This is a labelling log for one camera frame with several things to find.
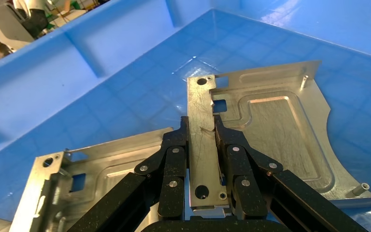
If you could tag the blue plastic bin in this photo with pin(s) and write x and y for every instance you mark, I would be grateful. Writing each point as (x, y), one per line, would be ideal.
(108, 80)

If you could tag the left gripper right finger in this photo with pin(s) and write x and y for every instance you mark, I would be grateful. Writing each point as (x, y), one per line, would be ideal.
(246, 179)

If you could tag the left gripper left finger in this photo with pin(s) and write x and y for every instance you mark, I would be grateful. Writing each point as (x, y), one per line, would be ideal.
(172, 166)

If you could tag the stamped sheet metal bracket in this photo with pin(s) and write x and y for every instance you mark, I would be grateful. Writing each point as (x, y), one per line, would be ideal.
(278, 137)
(124, 153)

